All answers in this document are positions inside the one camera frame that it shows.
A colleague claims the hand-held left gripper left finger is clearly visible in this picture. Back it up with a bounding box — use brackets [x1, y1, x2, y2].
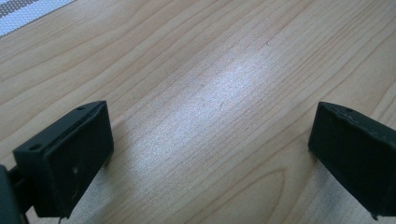
[12, 100, 115, 219]

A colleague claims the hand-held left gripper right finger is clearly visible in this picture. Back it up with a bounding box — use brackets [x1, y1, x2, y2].
[307, 101, 396, 221]

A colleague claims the white and grey woven mat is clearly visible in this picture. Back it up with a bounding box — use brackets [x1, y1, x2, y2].
[0, 0, 76, 37]

